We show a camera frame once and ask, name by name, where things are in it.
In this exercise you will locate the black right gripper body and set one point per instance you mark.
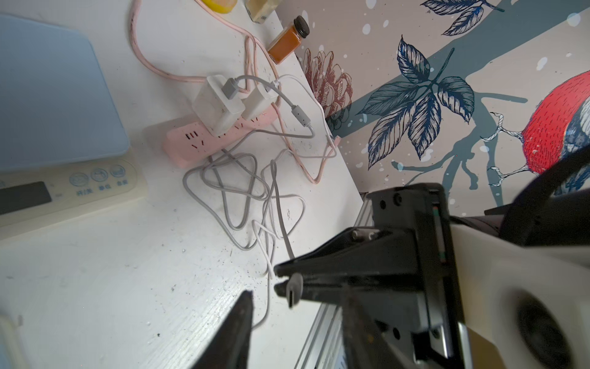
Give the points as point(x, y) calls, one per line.
point(428, 323)

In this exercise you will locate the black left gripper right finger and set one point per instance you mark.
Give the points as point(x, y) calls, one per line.
point(364, 345)

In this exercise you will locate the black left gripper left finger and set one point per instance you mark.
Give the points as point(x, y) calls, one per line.
point(229, 347)

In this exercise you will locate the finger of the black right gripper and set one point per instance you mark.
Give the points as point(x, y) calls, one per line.
point(382, 302)
point(358, 252)

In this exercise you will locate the white charger adapter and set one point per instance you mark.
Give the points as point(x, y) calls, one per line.
point(258, 101)
point(214, 109)

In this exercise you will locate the pink power strip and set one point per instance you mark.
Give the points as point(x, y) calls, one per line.
point(188, 145)

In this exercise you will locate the blue-top kitchen scale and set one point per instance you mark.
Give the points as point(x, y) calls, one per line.
point(64, 152)

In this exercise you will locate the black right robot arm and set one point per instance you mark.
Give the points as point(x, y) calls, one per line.
point(413, 281)

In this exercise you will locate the brown spice jar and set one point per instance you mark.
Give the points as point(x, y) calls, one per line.
point(289, 39)

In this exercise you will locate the light spice jar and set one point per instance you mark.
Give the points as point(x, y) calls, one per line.
point(260, 10)

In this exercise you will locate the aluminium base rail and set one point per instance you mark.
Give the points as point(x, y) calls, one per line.
point(324, 347)

